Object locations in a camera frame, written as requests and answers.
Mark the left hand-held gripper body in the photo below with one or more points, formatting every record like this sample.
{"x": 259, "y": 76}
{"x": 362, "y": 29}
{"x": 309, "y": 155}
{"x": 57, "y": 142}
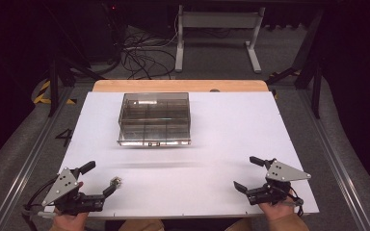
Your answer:
{"x": 65, "y": 187}

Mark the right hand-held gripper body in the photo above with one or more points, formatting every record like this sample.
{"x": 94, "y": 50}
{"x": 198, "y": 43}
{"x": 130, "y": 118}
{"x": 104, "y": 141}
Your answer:
{"x": 277, "y": 184}

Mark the small shiny metal object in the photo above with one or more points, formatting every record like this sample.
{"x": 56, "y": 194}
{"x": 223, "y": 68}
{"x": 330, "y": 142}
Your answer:
{"x": 115, "y": 182}

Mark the clear plastic drawer box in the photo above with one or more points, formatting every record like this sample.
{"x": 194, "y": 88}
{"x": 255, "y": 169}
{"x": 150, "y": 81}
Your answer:
{"x": 154, "y": 120}

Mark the person's right hand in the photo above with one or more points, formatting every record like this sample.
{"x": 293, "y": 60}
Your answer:
{"x": 277, "y": 211}

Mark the person's left hand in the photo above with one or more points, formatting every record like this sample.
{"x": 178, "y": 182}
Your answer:
{"x": 70, "y": 222}

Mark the white table mat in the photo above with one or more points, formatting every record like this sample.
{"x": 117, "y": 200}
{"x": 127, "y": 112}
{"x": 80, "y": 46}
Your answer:
{"x": 205, "y": 173}

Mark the person's left leg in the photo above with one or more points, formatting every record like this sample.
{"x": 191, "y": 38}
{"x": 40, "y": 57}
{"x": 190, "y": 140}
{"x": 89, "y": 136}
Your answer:
{"x": 141, "y": 225}

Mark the yellow black hazard tape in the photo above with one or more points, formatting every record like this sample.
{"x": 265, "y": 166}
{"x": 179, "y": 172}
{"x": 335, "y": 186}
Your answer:
{"x": 43, "y": 93}

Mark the black metal stand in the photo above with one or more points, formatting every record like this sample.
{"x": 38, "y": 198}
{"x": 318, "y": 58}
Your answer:
{"x": 311, "y": 64}
{"x": 59, "y": 73}

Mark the black equipment with red light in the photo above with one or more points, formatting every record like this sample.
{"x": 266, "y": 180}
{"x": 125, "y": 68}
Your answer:
{"x": 99, "y": 29}

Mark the aluminium floor rail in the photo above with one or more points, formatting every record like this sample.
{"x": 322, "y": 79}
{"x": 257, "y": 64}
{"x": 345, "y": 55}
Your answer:
{"x": 337, "y": 160}
{"x": 29, "y": 160}

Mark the white metal stand frame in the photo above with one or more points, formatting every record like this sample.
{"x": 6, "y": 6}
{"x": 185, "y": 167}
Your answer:
{"x": 218, "y": 22}

